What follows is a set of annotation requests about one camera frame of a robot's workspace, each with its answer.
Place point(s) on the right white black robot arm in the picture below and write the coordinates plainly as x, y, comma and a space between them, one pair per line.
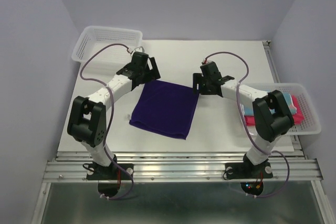
272, 116

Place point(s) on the light blue towel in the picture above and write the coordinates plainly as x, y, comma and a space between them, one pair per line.
288, 98

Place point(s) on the white source basket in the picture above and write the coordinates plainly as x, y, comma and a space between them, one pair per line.
94, 38

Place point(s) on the purple towel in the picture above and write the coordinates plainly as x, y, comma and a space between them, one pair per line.
166, 109

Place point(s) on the white target basket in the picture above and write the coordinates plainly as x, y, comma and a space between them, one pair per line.
310, 125

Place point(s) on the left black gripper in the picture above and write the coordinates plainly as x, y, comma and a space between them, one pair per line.
152, 74

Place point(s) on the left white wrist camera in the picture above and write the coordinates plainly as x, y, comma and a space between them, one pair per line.
136, 49

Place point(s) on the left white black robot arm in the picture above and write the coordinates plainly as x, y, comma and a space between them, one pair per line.
88, 123

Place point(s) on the pink towel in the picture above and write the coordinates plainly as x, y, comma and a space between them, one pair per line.
298, 117

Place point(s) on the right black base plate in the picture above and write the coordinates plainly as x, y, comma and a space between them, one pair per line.
248, 171

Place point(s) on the aluminium mounting rail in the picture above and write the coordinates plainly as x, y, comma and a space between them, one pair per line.
180, 167

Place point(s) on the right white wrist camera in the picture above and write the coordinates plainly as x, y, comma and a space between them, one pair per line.
205, 61

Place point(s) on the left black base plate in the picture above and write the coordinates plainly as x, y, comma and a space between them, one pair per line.
97, 172

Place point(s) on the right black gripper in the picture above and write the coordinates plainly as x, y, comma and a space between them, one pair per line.
197, 78

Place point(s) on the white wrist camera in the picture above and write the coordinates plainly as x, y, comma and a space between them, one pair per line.
136, 49
205, 61

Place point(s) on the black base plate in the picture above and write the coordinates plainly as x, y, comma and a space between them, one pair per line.
248, 171
97, 172

